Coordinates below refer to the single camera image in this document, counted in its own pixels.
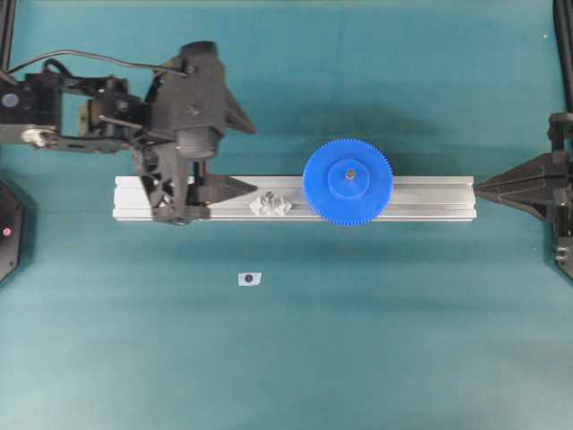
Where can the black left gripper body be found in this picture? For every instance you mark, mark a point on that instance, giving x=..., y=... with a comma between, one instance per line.
x=163, y=148

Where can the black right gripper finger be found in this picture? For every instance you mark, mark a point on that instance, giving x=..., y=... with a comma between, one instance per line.
x=549, y=165
x=541, y=210

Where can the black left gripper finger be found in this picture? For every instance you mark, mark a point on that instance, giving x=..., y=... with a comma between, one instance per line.
x=234, y=117
x=208, y=189

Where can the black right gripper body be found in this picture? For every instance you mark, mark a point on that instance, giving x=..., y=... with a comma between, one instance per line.
x=559, y=132

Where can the large blue plastic gear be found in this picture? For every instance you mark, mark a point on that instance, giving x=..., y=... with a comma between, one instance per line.
x=348, y=182

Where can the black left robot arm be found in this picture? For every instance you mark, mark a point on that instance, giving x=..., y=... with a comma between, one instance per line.
x=54, y=110

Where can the small white paper marker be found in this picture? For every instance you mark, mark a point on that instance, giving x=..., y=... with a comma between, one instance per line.
x=249, y=279

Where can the teal table mat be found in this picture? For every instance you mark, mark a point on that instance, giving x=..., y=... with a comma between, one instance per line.
x=141, y=325

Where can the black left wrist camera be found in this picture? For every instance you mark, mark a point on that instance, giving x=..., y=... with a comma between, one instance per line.
x=189, y=106

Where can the clear shaft bracket left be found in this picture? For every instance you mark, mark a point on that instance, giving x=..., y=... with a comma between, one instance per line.
x=270, y=205

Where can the silver aluminium extrusion rail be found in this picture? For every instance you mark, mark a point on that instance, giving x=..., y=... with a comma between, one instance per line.
x=414, y=198

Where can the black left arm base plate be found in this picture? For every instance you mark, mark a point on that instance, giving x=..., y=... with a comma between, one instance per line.
x=11, y=226

